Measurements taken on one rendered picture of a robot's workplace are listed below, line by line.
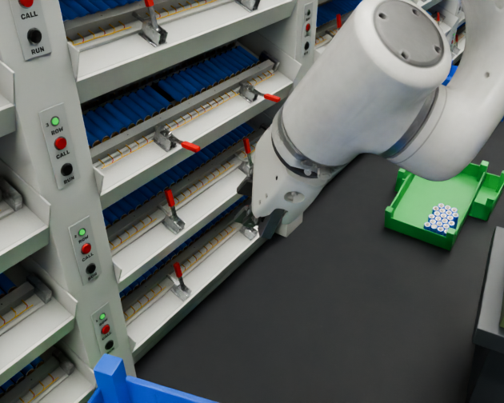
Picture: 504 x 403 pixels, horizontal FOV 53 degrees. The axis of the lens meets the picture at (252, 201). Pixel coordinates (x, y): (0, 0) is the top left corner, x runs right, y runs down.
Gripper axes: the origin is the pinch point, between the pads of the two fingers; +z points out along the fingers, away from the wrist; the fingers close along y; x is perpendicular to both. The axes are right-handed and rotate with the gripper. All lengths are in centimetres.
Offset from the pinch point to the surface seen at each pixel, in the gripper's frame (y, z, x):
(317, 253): 22, 67, -45
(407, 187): 48, 63, -75
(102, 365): -21.6, -5.3, 15.1
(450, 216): 33, 50, -78
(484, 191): 52, 61, -104
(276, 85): 49, 35, -17
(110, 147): 16.5, 24.1, 17.4
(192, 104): 32.5, 28.3, 3.5
